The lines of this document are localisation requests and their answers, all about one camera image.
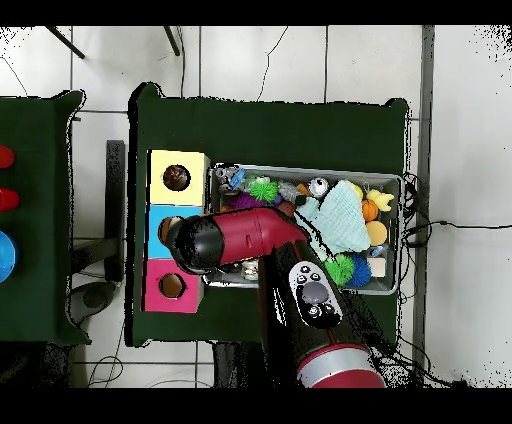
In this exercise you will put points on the blue round disc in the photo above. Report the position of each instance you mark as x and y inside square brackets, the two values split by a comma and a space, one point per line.
[5, 256]

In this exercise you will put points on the black tripod leg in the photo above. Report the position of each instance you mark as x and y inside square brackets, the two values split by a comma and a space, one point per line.
[64, 42]
[172, 40]

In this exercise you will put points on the clear shallow bin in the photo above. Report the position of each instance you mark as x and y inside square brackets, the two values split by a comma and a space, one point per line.
[388, 282]

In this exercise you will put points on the red round object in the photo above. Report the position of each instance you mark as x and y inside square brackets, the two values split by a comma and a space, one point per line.
[5, 156]
[6, 199]

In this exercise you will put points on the small orange basketball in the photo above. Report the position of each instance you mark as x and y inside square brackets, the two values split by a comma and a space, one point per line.
[369, 210]

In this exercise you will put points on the dark green table cloth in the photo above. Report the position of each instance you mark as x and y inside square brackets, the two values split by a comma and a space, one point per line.
[264, 128]

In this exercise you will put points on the crushed plastic water bottle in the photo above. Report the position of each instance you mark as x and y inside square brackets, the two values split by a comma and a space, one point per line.
[228, 178]

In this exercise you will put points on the green fuzzy monster toy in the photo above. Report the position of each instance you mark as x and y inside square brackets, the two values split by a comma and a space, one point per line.
[342, 270]

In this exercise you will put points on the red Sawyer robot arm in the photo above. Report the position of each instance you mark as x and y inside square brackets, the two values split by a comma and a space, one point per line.
[248, 236]

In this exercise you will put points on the purple spiky ball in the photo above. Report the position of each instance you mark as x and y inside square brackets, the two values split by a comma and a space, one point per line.
[248, 202]

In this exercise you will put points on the mint green knitted cloth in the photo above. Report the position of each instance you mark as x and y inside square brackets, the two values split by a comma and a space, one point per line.
[340, 218]

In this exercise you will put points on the green spiky ball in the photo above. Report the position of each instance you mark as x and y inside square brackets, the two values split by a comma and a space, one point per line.
[262, 190]

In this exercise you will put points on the pale orange round sponge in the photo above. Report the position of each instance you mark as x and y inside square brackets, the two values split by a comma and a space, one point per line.
[376, 233]

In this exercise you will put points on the green covered side table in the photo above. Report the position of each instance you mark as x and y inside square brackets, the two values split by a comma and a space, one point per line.
[32, 160]

